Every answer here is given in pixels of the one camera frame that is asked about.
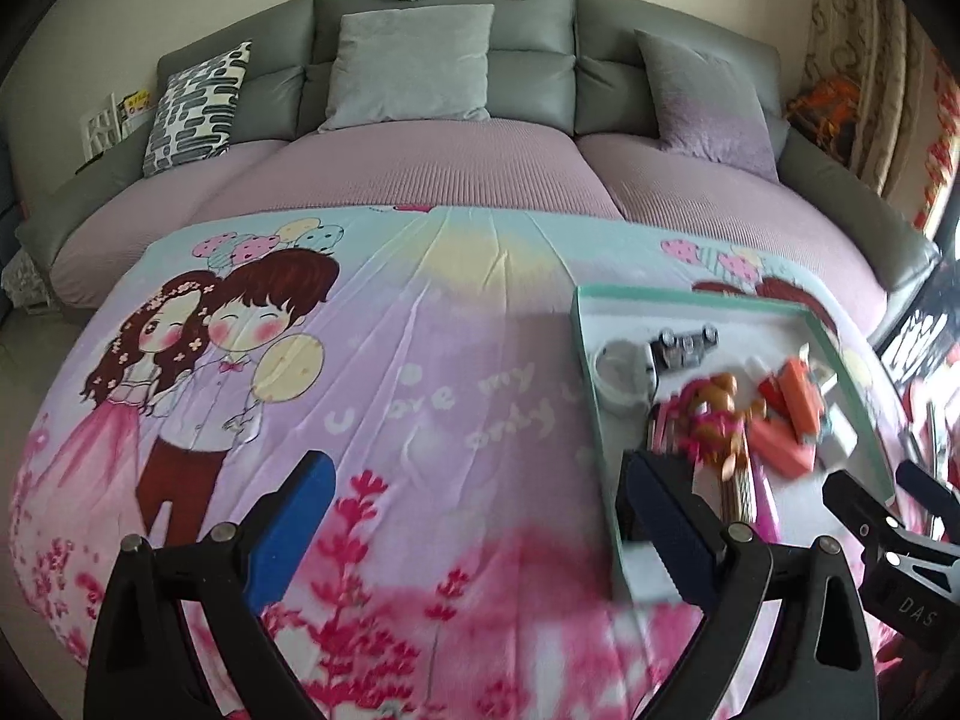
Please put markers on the white power adapter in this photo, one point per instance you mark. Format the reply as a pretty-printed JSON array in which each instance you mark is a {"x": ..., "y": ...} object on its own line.
[{"x": 839, "y": 439}]

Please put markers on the black toy car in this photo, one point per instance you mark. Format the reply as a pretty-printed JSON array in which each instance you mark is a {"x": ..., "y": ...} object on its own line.
[{"x": 682, "y": 351}]

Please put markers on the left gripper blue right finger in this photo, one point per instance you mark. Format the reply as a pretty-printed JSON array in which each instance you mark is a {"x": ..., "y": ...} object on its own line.
[{"x": 684, "y": 531}]

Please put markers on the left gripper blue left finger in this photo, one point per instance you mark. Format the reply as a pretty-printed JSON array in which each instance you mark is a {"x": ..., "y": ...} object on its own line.
[{"x": 278, "y": 530}]

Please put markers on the brown patterned box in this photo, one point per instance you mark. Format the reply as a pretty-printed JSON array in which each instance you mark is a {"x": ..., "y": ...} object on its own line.
[{"x": 738, "y": 497}]

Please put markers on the brown puppy toy pink outfit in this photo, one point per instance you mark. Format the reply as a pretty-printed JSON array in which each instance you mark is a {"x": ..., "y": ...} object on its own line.
[{"x": 703, "y": 422}]

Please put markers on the patterned beige curtain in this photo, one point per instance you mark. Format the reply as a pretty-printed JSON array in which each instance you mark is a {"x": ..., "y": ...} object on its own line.
[{"x": 906, "y": 146}]

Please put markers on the black white patterned cushion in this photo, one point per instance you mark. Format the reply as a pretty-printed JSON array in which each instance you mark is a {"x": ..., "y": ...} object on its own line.
[{"x": 195, "y": 116}]

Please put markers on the orange red decoration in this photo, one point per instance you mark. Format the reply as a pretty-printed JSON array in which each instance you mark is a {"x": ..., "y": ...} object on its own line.
[{"x": 827, "y": 116}]

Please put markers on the pink sofa seat cover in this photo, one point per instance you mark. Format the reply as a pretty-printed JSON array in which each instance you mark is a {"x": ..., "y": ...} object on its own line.
[{"x": 494, "y": 164}]

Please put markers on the grey sofa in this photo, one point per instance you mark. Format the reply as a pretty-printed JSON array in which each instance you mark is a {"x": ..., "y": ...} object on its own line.
[{"x": 574, "y": 68}]

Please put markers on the cartoon printed tablecloth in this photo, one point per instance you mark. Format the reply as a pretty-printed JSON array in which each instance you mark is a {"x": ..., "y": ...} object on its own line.
[{"x": 464, "y": 568}]

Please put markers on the light grey cushion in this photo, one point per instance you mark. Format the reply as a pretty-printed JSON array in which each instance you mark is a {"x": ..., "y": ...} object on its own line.
[{"x": 411, "y": 64}]

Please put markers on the white round wrist device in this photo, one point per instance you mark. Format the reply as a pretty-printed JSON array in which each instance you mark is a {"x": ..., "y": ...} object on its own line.
[{"x": 625, "y": 375}]

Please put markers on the purple grey cushion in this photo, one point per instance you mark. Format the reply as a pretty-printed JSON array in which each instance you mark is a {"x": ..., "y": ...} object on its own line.
[{"x": 706, "y": 108}]

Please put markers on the orange blue toy case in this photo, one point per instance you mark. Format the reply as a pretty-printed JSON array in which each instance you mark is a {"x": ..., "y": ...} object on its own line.
[{"x": 796, "y": 420}]

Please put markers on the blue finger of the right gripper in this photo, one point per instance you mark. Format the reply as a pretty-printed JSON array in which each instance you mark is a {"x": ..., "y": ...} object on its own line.
[
  {"x": 938, "y": 499},
  {"x": 865, "y": 517}
]

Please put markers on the teal rimmed white tray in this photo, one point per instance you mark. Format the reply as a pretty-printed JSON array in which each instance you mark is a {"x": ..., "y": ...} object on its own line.
[{"x": 755, "y": 337}]

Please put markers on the white papers beside sofa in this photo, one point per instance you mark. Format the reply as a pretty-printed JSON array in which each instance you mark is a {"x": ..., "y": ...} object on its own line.
[{"x": 112, "y": 120}]

